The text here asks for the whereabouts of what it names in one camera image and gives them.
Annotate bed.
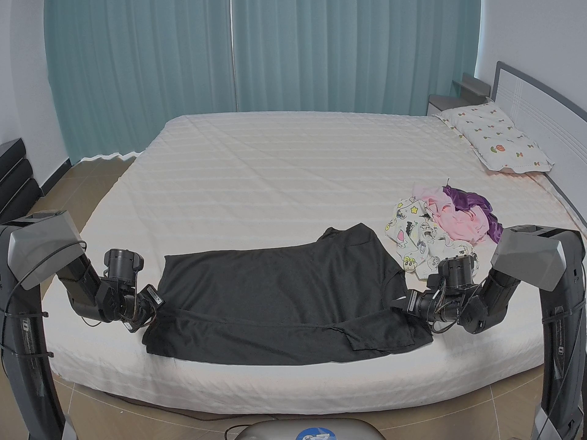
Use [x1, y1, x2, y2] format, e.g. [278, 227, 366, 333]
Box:
[39, 61, 587, 413]

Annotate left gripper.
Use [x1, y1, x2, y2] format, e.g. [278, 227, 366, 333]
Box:
[128, 284, 166, 333]

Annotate white printed garment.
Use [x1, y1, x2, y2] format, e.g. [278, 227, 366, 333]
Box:
[383, 195, 480, 279]

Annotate purple garment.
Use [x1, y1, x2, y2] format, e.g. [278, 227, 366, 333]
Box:
[441, 182, 504, 245]

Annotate pink garment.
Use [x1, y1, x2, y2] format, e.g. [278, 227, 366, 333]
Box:
[413, 184, 490, 243]

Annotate black T-shirt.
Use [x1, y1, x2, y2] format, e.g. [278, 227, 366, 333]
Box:
[141, 222, 434, 365]

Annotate grey bedside table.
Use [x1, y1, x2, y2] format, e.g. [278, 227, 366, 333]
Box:
[427, 72, 491, 117]

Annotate white printed pillow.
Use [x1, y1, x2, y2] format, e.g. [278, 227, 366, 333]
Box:
[433, 101, 556, 173]

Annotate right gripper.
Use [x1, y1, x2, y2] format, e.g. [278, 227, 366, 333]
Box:
[399, 289, 434, 325]

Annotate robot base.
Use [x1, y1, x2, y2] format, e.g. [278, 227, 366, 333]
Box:
[234, 419, 386, 440]

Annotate black chest of drawers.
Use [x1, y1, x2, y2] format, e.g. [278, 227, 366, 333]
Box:
[0, 138, 44, 226]

